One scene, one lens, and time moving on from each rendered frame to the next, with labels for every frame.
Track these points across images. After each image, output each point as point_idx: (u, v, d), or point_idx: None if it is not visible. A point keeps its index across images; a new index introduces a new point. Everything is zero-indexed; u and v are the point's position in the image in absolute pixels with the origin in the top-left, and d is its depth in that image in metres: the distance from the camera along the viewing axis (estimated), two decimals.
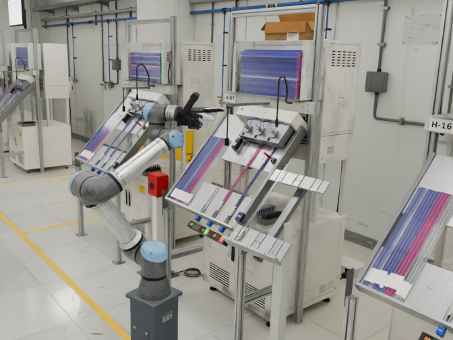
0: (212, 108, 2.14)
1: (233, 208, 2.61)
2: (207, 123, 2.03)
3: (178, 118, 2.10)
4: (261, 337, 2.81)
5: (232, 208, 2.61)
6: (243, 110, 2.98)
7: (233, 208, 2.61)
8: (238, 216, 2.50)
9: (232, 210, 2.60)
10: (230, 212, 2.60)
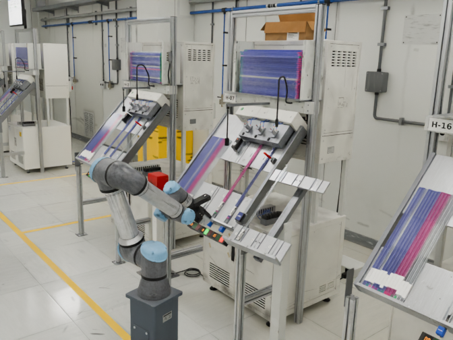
0: None
1: (233, 208, 2.61)
2: (208, 222, 2.50)
3: (189, 206, 2.39)
4: (261, 337, 2.81)
5: (232, 208, 2.61)
6: (243, 110, 2.98)
7: (233, 208, 2.61)
8: (238, 216, 2.50)
9: (232, 210, 2.60)
10: (230, 212, 2.60)
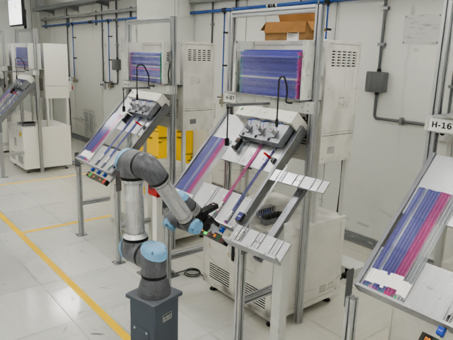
0: None
1: (230, 213, 2.60)
2: (216, 230, 2.54)
3: (198, 216, 2.43)
4: (261, 337, 2.81)
5: (229, 212, 2.60)
6: (243, 110, 2.98)
7: (230, 213, 2.60)
8: (238, 216, 2.50)
9: (228, 215, 2.59)
10: (227, 217, 2.59)
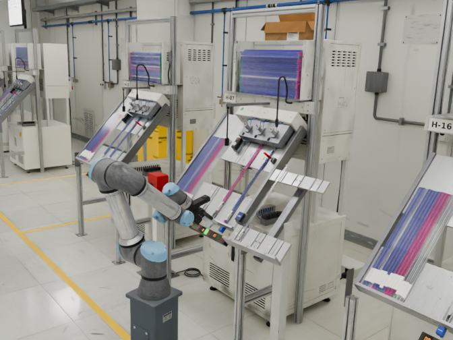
0: None
1: (230, 213, 2.60)
2: (211, 224, 2.46)
3: (189, 208, 2.38)
4: (261, 337, 2.81)
5: (229, 212, 2.60)
6: (243, 110, 2.98)
7: (230, 213, 2.60)
8: (238, 216, 2.50)
9: (228, 215, 2.59)
10: (227, 217, 2.59)
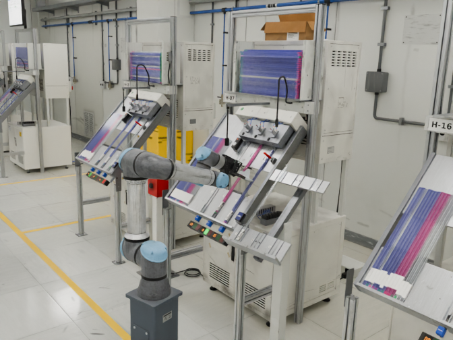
0: (245, 178, 2.52)
1: (230, 213, 2.60)
2: None
3: None
4: (261, 337, 2.81)
5: (229, 212, 2.60)
6: (243, 110, 2.98)
7: (230, 213, 2.60)
8: (238, 216, 2.50)
9: (228, 215, 2.59)
10: (227, 217, 2.59)
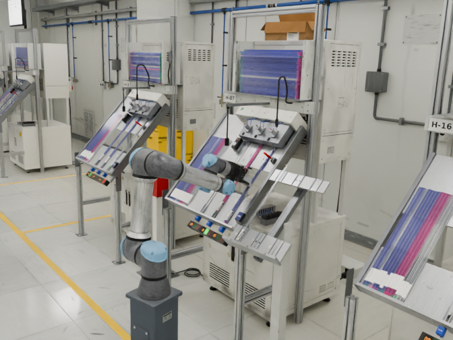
0: (249, 184, 2.60)
1: (230, 213, 2.60)
2: None
3: None
4: (261, 337, 2.81)
5: (229, 212, 2.60)
6: (243, 110, 2.98)
7: (230, 213, 2.60)
8: (238, 216, 2.50)
9: (228, 215, 2.59)
10: (227, 217, 2.59)
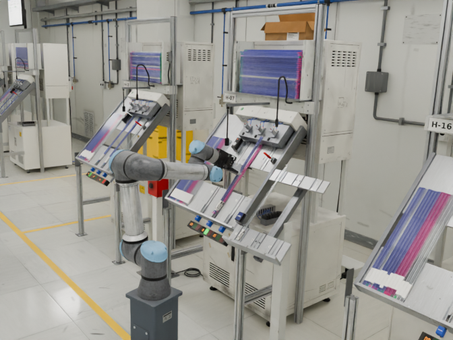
0: (237, 173, 2.53)
1: (219, 203, 2.53)
2: None
3: (214, 154, 2.48)
4: (261, 337, 2.81)
5: (218, 202, 2.54)
6: (243, 110, 2.98)
7: (219, 203, 2.53)
8: (238, 216, 2.50)
9: (218, 205, 2.53)
10: (216, 207, 2.53)
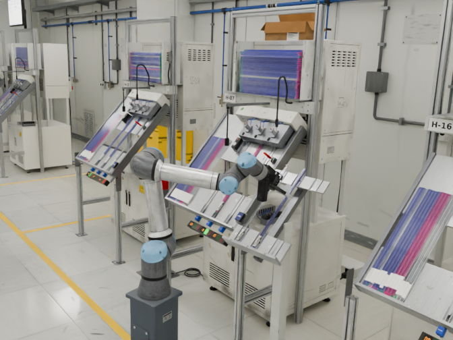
0: (285, 193, 2.23)
1: (258, 238, 2.26)
2: None
3: None
4: (261, 337, 2.81)
5: (257, 237, 2.27)
6: (243, 110, 2.98)
7: (258, 239, 2.26)
8: (238, 216, 2.50)
9: (257, 241, 2.25)
10: (255, 243, 2.25)
